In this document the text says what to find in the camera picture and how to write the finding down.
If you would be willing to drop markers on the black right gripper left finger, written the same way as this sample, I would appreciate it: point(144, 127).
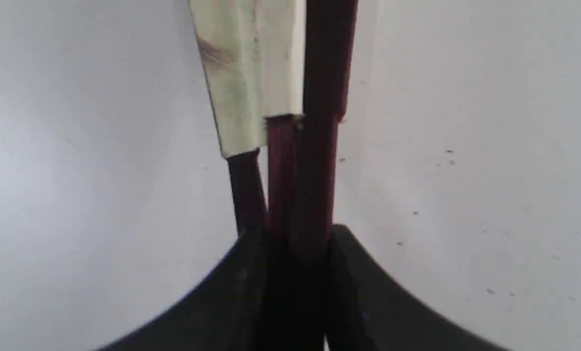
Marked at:
point(222, 313)

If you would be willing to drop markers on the painted paper folding fan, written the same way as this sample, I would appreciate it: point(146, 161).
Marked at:
point(277, 73)

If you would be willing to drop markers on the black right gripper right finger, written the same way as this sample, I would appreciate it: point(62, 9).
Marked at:
point(369, 311)

